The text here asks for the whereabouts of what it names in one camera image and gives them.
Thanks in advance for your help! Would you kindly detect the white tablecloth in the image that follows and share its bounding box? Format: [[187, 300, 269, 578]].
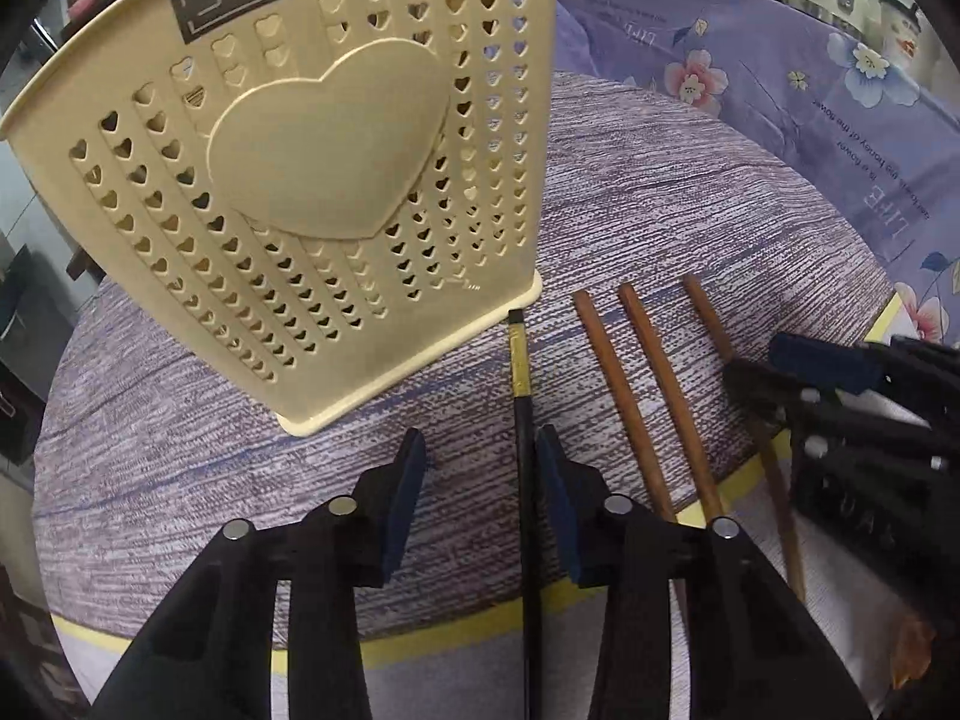
[[56, 510, 938, 720]]

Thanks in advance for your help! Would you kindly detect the black chopstick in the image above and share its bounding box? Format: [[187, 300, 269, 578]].
[[507, 307, 545, 720]]

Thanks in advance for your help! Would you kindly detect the cream perforated utensil holder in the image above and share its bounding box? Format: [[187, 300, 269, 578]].
[[0, 0, 560, 438]]

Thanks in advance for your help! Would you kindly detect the striped grey purple tablecloth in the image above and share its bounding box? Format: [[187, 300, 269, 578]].
[[33, 71, 902, 672]]

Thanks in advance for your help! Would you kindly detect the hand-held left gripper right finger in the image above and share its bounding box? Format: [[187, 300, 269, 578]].
[[535, 424, 875, 720]]

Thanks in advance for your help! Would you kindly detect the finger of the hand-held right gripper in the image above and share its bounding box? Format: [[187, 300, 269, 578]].
[[769, 334, 886, 395], [724, 358, 827, 430]]

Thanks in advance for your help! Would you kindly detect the purple floral cloth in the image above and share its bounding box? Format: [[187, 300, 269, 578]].
[[555, 0, 960, 352]]

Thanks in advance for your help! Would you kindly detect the plastic drink cup with straw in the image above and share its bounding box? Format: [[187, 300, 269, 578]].
[[876, 0, 929, 62]]

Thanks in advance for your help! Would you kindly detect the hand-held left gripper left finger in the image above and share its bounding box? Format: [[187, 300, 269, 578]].
[[88, 427, 428, 720]]

